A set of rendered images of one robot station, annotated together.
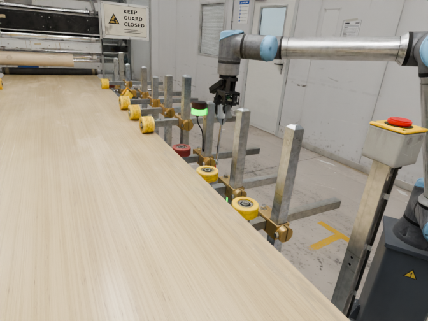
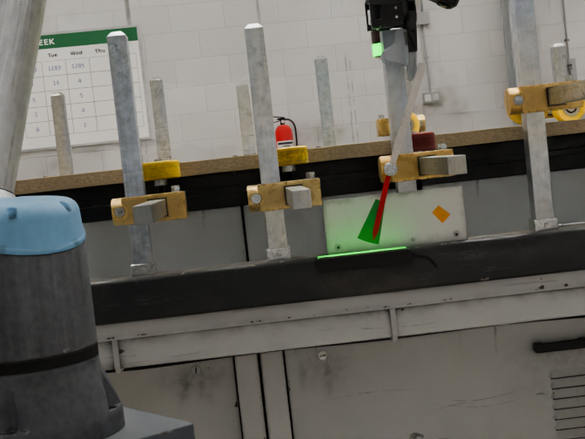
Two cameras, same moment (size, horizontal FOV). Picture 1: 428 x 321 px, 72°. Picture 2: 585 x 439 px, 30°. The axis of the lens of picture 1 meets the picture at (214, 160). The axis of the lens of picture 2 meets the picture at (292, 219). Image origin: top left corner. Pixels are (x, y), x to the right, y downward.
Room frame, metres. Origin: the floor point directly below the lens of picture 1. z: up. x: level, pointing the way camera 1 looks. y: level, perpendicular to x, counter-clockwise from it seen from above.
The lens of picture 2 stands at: (1.94, -1.87, 0.88)
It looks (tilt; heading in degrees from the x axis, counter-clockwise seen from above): 3 degrees down; 117
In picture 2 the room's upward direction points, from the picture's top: 6 degrees counter-clockwise
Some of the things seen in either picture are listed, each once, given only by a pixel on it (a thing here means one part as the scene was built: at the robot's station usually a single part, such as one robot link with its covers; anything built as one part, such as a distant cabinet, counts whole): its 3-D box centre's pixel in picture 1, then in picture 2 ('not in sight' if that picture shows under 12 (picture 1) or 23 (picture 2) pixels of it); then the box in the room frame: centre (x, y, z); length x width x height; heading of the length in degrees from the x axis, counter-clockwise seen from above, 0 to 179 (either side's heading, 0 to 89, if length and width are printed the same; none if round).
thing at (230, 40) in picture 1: (231, 46); not in sight; (1.24, -0.03, 1.32); 0.10 x 0.09 x 0.12; 69
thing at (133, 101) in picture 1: (162, 100); not in sight; (1.92, 0.37, 0.95); 0.50 x 0.04 x 0.04; 119
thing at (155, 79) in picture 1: (155, 114); not in sight; (1.86, 0.40, 0.87); 0.03 x 0.03 x 0.48; 29
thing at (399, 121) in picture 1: (399, 123); not in sight; (0.54, -0.34, 1.22); 0.04 x 0.04 x 0.02
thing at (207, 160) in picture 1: (203, 158); (415, 165); (1.22, 0.05, 0.85); 0.13 x 0.06 x 0.05; 29
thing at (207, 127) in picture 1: (206, 155); (402, 155); (1.20, 0.04, 0.87); 0.03 x 0.03 x 0.48; 29
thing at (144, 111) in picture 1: (176, 109); not in sight; (1.71, 0.24, 0.95); 0.50 x 0.04 x 0.04; 119
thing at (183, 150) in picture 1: (181, 158); (416, 160); (1.19, 0.14, 0.85); 0.08 x 0.08 x 0.11
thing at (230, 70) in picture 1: (228, 69); not in sight; (1.25, -0.03, 1.23); 0.10 x 0.09 x 0.05; 119
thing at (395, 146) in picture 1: (392, 144); not in sight; (0.54, -0.34, 1.18); 0.07 x 0.07 x 0.08; 29
